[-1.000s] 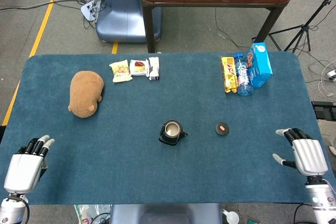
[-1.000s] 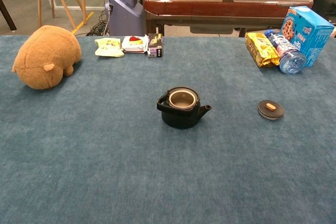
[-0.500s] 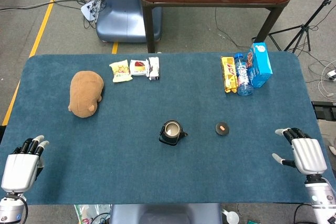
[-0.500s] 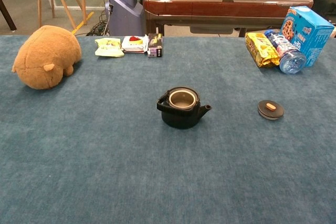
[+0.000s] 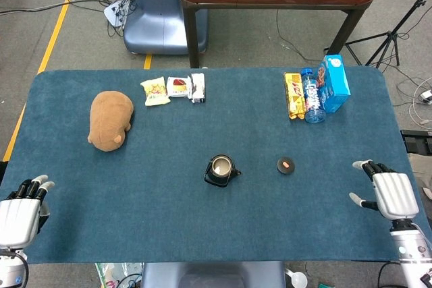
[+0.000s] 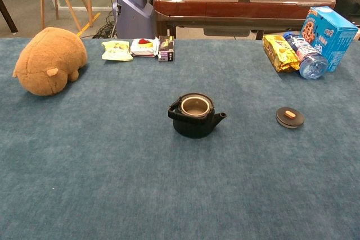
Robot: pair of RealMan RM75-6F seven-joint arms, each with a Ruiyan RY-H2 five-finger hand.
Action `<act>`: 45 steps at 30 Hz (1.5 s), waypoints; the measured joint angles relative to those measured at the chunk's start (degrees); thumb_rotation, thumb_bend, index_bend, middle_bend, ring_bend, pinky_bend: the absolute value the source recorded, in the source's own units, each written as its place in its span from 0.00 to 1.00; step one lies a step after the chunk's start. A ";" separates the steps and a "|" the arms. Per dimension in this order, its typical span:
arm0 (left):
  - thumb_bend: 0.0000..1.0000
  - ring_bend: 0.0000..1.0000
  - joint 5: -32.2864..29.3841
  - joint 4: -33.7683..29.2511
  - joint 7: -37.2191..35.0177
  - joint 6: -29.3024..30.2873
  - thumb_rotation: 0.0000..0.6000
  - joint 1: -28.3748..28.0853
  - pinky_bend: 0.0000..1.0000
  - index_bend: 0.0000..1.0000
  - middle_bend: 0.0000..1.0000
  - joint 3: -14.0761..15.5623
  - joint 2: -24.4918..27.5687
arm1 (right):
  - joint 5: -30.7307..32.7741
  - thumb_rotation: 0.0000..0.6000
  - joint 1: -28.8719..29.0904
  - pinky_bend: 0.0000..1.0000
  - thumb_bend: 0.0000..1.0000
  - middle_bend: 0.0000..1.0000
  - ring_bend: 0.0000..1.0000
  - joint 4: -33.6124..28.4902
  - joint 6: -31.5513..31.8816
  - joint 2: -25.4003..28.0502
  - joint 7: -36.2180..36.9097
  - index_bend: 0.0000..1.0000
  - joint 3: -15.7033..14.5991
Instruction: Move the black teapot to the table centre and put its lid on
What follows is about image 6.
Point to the black cast iron teapot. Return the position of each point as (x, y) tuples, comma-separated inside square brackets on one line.
[(194, 129)]

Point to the black lid with wooden knob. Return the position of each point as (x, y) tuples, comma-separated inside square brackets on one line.
[(284, 121)]

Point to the white snack packet red picture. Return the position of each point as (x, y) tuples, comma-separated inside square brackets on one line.
[(143, 49)]

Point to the blue table cloth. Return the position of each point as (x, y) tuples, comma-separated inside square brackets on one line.
[(180, 181)]

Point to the yellow-green snack bag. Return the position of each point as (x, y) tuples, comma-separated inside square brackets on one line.
[(116, 51)]

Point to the brown mahjong table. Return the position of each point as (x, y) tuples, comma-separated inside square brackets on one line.
[(225, 8)]

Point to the yellow biscuit pack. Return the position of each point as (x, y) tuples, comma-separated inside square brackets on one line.
[(281, 54)]

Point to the blue plastic drink bottle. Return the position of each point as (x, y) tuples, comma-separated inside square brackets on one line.
[(312, 65)]

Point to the brown plush capybara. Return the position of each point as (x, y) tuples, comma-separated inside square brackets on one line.
[(47, 60)]

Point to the blue cookie box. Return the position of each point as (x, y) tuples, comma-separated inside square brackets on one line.
[(337, 40)]

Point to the dark table leg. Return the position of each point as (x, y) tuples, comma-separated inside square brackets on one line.
[(7, 15)]

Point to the black bag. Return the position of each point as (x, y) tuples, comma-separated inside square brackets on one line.
[(347, 4)]

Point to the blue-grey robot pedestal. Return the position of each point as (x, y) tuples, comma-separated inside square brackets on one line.
[(132, 18)]

